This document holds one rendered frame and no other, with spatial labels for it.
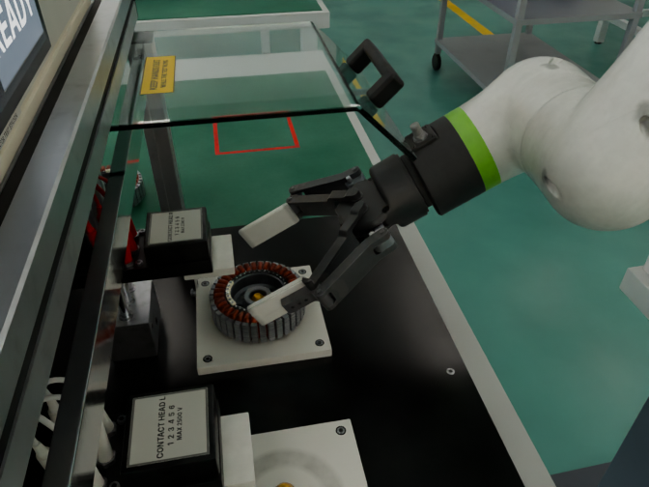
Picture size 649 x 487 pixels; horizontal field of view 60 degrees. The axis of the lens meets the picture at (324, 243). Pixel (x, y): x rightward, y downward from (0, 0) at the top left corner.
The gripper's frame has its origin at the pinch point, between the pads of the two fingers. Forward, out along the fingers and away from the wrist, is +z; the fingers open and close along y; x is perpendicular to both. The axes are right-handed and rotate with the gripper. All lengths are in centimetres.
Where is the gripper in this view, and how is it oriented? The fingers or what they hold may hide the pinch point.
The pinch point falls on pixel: (257, 270)
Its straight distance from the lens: 64.7
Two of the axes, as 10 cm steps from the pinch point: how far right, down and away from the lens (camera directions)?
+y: 1.8, 6.0, -7.8
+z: -8.6, 4.8, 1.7
